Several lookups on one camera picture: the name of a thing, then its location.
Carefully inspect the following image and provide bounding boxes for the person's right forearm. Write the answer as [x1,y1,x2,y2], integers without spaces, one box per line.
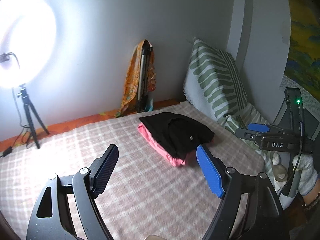
[302,186,320,212]

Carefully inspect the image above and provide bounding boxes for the black t-shirt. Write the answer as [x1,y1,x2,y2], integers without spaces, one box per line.
[139,112,215,161]

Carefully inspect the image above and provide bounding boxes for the folded silver stand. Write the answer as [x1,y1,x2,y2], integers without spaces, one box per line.
[136,45,153,113]

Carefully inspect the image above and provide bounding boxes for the black light tripod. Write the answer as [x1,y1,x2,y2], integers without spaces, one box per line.
[11,84,50,150]

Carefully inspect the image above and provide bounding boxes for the pink checked blanket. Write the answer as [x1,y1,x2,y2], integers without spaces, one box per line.
[0,101,265,240]

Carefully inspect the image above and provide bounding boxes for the white curved headboard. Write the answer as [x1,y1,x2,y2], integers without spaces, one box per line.
[226,0,292,125]

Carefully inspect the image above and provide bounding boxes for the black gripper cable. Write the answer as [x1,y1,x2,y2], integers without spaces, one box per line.
[279,120,305,198]

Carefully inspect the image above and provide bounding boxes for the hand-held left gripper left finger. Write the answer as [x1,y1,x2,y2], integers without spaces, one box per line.
[26,144,119,240]

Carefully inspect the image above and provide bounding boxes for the orange patterned cloth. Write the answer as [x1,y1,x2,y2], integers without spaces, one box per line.
[117,39,157,118]

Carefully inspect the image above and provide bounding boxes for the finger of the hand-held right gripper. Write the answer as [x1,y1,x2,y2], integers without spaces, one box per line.
[235,129,263,140]
[247,123,285,133]

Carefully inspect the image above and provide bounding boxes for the ring light power cable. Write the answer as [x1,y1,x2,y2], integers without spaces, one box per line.
[0,125,33,158]

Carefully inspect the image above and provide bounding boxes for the person's right hand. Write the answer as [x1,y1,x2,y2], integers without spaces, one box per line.
[291,152,318,196]

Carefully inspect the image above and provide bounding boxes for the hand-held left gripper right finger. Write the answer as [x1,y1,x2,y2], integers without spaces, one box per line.
[196,144,284,240]

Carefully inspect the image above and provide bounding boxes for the folded pink garment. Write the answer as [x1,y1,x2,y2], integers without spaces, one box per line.
[138,124,195,168]

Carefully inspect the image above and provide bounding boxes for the yellow green wall painting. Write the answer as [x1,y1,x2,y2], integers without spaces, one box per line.
[284,0,320,95]

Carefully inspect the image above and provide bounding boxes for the green leaf pattern pillow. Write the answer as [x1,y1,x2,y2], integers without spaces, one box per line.
[183,38,250,125]

